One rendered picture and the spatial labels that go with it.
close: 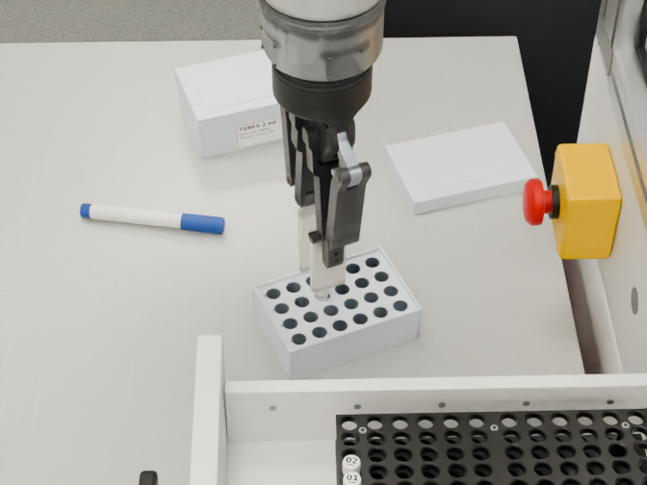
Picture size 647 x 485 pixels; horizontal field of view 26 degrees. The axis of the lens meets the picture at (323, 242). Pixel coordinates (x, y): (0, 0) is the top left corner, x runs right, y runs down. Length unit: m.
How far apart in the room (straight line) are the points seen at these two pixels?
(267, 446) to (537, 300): 0.33
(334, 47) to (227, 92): 0.43
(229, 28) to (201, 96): 1.47
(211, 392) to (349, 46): 0.26
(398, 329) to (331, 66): 0.30
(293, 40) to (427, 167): 0.41
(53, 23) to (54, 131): 1.47
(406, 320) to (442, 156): 0.23
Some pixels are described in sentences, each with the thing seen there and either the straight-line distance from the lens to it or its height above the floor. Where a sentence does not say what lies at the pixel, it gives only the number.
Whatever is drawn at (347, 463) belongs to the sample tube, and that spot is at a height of 0.91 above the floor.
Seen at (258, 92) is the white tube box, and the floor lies 0.81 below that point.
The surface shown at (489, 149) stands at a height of 0.78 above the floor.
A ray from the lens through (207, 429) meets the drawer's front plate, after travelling 0.96.
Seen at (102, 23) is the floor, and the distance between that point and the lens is 2.90.
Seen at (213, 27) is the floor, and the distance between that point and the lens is 2.87.
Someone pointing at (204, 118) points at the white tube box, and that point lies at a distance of 1.37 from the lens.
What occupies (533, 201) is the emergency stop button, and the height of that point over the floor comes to 0.89.
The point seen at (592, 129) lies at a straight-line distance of 1.28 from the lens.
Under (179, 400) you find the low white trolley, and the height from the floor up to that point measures 0.76.
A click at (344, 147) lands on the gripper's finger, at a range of 1.05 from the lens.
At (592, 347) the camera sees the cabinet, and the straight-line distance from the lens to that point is 1.29.
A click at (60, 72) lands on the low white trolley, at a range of 1.53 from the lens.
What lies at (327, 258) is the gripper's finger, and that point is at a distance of 1.14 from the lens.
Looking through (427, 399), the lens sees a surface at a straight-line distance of 1.03.
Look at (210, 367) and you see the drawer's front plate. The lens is 0.99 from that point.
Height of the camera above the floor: 1.69
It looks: 45 degrees down
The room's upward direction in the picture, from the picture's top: straight up
